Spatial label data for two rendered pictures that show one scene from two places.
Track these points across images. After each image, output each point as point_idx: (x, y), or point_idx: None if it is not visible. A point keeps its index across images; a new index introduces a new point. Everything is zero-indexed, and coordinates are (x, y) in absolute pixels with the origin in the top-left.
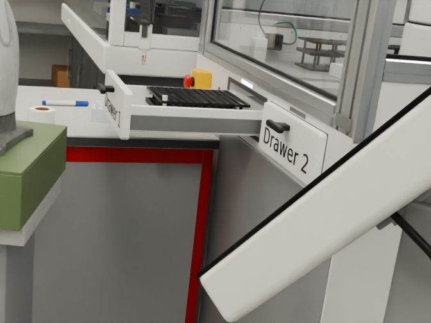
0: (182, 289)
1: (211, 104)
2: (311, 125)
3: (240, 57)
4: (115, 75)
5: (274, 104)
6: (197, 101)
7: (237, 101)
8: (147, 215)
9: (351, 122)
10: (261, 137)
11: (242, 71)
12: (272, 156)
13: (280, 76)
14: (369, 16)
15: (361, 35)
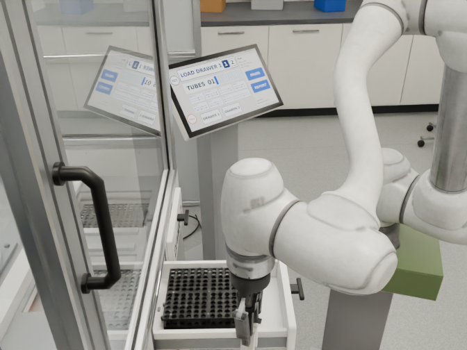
0: None
1: (205, 268)
2: (174, 197)
3: (151, 290)
4: (288, 297)
5: (168, 235)
6: (217, 271)
7: (176, 278)
8: None
9: (176, 163)
10: (174, 259)
11: (156, 286)
12: (177, 248)
13: (162, 221)
14: (171, 116)
15: (172, 127)
